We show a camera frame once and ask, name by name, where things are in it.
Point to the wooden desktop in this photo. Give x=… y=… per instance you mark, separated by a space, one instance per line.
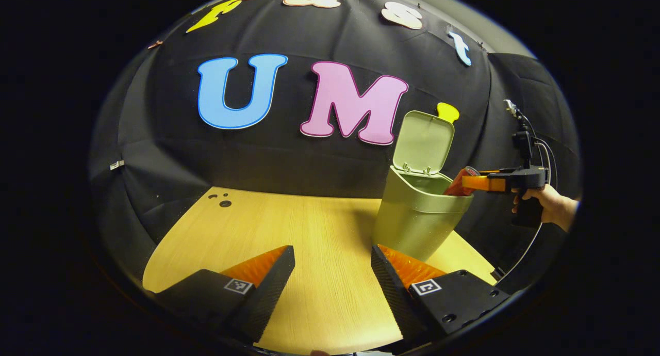
x=309 y=242

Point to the green desktop garbage bin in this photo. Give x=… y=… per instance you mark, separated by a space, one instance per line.
x=412 y=216

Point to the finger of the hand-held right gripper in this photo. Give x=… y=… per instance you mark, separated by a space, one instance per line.
x=477 y=182

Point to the orange pop can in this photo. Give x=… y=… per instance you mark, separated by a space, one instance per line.
x=456 y=183

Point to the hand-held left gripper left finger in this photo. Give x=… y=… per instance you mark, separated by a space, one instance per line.
x=268 y=299

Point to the black backdrop cloth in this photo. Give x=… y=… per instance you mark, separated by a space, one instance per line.
x=309 y=160

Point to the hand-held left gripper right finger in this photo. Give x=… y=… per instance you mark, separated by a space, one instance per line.
x=394 y=299

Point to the pink cloth clip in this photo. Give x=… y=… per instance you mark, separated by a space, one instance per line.
x=155 y=44

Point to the silver cloth clip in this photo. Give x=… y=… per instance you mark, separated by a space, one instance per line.
x=116 y=165

